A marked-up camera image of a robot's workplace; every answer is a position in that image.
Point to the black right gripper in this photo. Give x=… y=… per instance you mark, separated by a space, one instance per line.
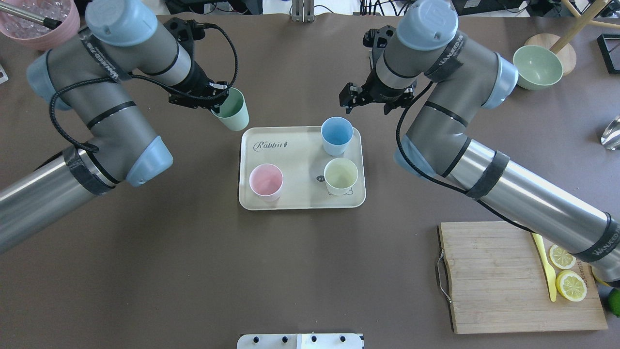
x=377 y=91

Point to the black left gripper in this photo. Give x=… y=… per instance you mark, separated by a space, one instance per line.
x=197 y=80

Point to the mint green cup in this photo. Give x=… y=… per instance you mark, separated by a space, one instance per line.
x=233 y=113

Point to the light blue cup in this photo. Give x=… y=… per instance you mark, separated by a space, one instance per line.
x=337 y=133

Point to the pale yellow cup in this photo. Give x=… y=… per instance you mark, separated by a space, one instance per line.
x=340 y=174

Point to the pink cup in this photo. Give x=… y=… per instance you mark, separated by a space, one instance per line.
x=266 y=181

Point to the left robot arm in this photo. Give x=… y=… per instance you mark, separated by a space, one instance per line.
x=110 y=141

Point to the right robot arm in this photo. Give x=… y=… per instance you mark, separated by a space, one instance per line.
x=467 y=78

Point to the cream rabbit tray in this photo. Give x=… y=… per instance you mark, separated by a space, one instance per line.
x=299 y=153

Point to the mint green bowl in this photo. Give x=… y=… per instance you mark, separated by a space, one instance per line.
x=538 y=68

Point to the metal pestle black tip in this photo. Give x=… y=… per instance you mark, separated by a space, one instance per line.
x=49 y=23

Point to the wooden cup stand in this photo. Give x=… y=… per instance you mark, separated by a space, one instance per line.
x=561 y=46

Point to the pink mixing bowl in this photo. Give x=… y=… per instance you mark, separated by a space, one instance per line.
x=38 y=37

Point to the wooden cutting board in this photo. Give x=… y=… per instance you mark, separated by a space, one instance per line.
x=496 y=283

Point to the yellow plastic knife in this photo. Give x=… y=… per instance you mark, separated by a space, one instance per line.
x=549 y=271

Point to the lemon slice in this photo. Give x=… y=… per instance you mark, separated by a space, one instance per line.
x=571 y=286
x=560 y=258

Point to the green lime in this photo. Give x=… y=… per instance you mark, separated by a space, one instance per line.
x=613 y=302

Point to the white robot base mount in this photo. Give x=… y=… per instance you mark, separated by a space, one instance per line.
x=301 y=341

